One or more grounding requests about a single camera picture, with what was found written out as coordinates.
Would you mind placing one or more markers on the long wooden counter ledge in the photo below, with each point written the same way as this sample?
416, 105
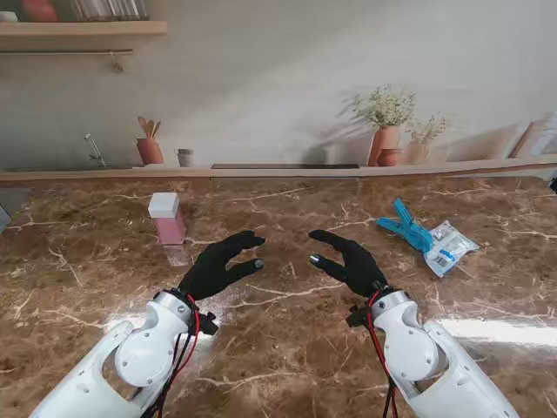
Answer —
130, 175

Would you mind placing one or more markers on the glass jars on shelf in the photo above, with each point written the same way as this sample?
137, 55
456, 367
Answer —
109, 8

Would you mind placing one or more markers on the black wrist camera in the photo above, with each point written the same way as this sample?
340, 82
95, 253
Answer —
359, 318
209, 324

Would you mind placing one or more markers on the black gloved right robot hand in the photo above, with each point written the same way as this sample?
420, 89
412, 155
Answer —
359, 270

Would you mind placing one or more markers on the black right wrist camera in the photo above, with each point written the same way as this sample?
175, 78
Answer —
359, 318

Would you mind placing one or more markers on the wooden wall shelf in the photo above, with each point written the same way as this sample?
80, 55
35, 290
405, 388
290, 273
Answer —
87, 32

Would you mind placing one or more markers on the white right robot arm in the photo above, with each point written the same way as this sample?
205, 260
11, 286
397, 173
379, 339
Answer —
409, 348

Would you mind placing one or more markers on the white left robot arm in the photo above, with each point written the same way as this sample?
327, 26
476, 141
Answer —
143, 348

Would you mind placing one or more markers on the white blue salt bag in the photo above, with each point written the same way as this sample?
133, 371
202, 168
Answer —
452, 250

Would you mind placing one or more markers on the pale vase with flowers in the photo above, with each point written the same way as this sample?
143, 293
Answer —
420, 150

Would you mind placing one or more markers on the small round terracotta pot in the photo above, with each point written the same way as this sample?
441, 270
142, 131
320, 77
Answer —
389, 157

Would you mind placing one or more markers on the round terracotta jar on shelf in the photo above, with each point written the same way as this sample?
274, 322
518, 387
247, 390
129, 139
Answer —
39, 9

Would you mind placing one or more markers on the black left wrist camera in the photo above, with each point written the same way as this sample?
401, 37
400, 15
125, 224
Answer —
209, 324

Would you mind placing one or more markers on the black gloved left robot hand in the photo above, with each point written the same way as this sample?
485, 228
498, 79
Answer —
213, 270

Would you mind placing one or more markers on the leaning wooden cutting boards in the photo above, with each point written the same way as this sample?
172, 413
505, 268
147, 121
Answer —
531, 139

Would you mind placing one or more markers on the blue plastic bag clip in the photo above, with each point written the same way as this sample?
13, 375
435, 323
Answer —
413, 233

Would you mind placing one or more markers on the clear bottle with pink seasoning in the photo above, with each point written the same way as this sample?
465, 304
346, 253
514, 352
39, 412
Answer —
171, 231

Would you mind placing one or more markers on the white square bottle cap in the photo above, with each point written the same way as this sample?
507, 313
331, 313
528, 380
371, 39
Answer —
164, 205

